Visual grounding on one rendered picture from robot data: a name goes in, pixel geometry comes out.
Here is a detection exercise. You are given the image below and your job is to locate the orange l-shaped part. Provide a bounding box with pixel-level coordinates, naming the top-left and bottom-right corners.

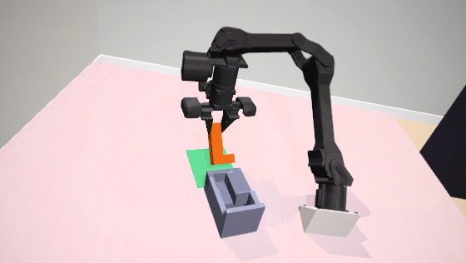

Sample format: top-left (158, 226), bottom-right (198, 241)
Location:
top-left (208, 122), bottom-right (235, 165)

